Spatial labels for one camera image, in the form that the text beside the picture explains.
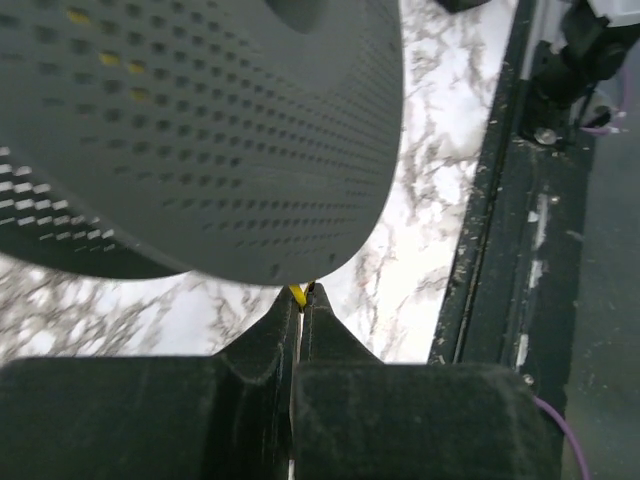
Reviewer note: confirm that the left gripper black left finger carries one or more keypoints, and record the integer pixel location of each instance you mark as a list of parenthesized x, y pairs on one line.
[(224, 416)]

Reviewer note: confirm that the grey cable spool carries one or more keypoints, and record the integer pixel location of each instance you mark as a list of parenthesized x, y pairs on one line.
[(252, 141)]

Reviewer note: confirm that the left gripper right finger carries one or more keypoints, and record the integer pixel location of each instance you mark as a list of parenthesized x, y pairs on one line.
[(356, 417)]

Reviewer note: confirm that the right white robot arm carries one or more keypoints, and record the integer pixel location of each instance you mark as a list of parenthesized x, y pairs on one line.
[(597, 38)]

